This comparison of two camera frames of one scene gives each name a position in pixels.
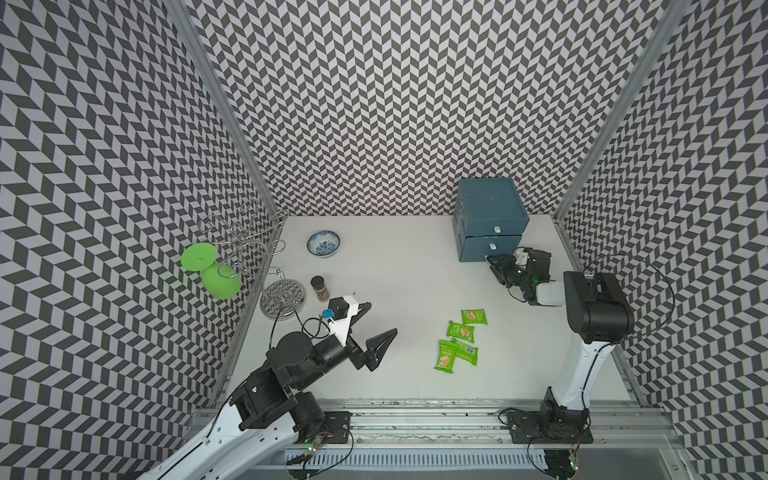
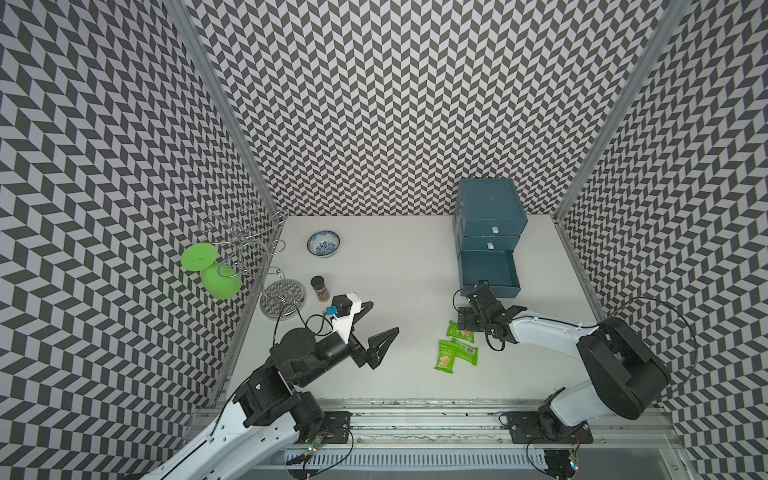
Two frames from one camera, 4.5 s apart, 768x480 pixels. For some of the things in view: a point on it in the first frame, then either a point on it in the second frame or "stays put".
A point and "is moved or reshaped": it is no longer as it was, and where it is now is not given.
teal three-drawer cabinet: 489,217 is moved or reshaped
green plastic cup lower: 222,280 stays put
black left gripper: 370,357 stays put
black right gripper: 504,260 to 465,319
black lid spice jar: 318,282 stays put
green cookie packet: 446,355 stays put
